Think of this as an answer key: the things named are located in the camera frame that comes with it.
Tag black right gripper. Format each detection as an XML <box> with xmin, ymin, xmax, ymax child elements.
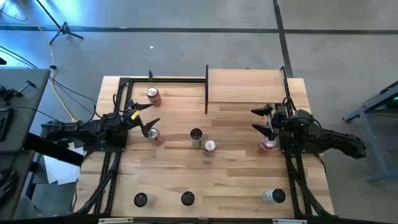
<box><xmin>251</xmin><ymin>104</ymin><xmax>297</xmax><ymax>141</ymax></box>

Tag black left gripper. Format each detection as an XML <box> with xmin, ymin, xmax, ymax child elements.
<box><xmin>119</xmin><ymin>101</ymin><xmax>161</xmax><ymax>139</ymax></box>

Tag red Fanta can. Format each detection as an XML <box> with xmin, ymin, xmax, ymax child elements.
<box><xmin>146</xmin><ymin>86</ymin><xmax>162</xmax><ymax>108</ymax></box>
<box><xmin>257</xmin><ymin>136</ymin><xmax>277</xmax><ymax>155</ymax></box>

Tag red Coca-Cola can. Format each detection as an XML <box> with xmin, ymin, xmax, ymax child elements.
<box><xmin>147</xmin><ymin>128</ymin><xmax>165</xmax><ymax>147</ymax></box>

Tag white Celsius can orange print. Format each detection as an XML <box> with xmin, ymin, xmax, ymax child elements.
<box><xmin>190</xmin><ymin>128</ymin><xmax>203</xmax><ymax>149</ymax></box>

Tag Star Wars Coca-Cola can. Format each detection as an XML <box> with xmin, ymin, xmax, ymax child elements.
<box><xmin>203</xmin><ymin>139</ymin><xmax>219</xmax><ymax>157</ymax></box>

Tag white Celsius Arctic Vibe can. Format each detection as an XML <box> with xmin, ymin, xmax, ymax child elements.
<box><xmin>261</xmin><ymin>188</ymin><xmax>287</xmax><ymax>205</ymax></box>
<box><xmin>180</xmin><ymin>191</ymin><xmax>196</xmax><ymax>207</ymax></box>

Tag wooden shelf black metal legs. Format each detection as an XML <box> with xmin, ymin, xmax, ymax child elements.
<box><xmin>204</xmin><ymin>64</ymin><xmax>292</xmax><ymax>115</ymax></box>

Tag black-topped white can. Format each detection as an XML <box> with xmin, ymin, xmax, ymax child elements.
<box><xmin>133</xmin><ymin>192</ymin><xmax>155</xmax><ymax>208</ymax></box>

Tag black metal beam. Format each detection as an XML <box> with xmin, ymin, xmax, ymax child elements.
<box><xmin>23</xmin><ymin>132</ymin><xmax>85</xmax><ymax>167</ymax></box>

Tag white paper sheet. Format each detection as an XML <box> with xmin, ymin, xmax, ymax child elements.
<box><xmin>42</xmin><ymin>141</ymin><xmax>85</xmax><ymax>186</ymax></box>

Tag grey-blue metal stand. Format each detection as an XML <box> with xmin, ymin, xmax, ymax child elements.
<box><xmin>341</xmin><ymin>80</ymin><xmax>398</xmax><ymax>182</ymax></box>

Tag grey desk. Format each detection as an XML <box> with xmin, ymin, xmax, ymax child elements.
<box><xmin>0</xmin><ymin>149</ymin><xmax>35</xmax><ymax>222</ymax></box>
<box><xmin>0</xmin><ymin>68</ymin><xmax>52</xmax><ymax>154</ymax></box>

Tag black tripod stand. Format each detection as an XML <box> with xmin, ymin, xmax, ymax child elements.
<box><xmin>34</xmin><ymin>0</ymin><xmax>84</xmax><ymax>46</ymax></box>

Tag black clamp tool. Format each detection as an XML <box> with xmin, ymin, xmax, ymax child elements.
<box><xmin>0</xmin><ymin>80</ymin><xmax>37</xmax><ymax>101</ymax></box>

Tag black keyboard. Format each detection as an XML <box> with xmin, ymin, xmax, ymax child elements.
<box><xmin>0</xmin><ymin>107</ymin><xmax>15</xmax><ymax>142</ymax></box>

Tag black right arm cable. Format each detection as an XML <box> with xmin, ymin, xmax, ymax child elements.
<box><xmin>281</xmin><ymin>96</ymin><xmax>296</xmax><ymax>110</ymax></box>

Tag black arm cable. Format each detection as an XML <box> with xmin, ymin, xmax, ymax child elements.
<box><xmin>281</xmin><ymin>96</ymin><xmax>296</xmax><ymax>110</ymax></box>
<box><xmin>111</xmin><ymin>92</ymin><xmax>131</xmax><ymax>113</ymax></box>

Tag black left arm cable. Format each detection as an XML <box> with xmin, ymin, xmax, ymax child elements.
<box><xmin>111</xmin><ymin>92</ymin><xmax>131</xmax><ymax>113</ymax></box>

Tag black aluminium table frame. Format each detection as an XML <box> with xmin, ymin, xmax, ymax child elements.
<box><xmin>71</xmin><ymin>70</ymin><xmax>340</xmax><ymax>224</ymax></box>

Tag yellow cable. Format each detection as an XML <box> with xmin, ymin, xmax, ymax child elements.
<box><xmin>17</xmin><ymin>0</ymin><xmax>81</xmax><ymax>124</ymax></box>

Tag thin black cable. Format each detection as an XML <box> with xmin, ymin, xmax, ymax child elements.
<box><xmin>0</xmin><ymin>45</ymin><xmax>98</xmax><ymax>104</ymax></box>

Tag silver metal bracket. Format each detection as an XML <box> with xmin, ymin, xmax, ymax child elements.
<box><xmin>272</xmin><ymin>218</ymin><xmax>308</xmax><ymax>224</ymax></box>
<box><xmin>98</xmin><ymin>217</ymin><xmax>135</xmax><ymax>224</ymax></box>

